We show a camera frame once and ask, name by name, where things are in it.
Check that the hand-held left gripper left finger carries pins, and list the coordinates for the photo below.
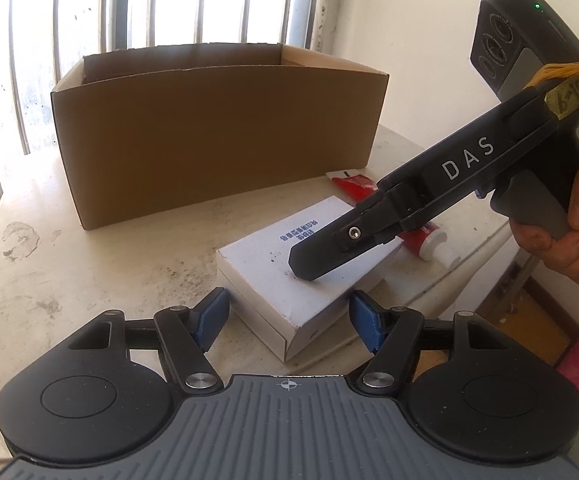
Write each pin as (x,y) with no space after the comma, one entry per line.
(214,310)

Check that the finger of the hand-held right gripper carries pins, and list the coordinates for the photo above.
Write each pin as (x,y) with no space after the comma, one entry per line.
(329,250)

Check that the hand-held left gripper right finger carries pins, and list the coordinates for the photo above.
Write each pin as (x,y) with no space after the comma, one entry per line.
(367,320)

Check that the white rectangular box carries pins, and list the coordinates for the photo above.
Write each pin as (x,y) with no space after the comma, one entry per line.
(269,280)

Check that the red toothpaste tube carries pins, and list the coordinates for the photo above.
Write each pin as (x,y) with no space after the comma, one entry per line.
(357,186)

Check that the brown cardboard box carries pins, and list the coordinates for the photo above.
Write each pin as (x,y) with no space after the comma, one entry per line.
(194,150)

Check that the metal rack frame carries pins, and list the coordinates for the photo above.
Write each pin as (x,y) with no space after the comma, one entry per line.
(519,285)

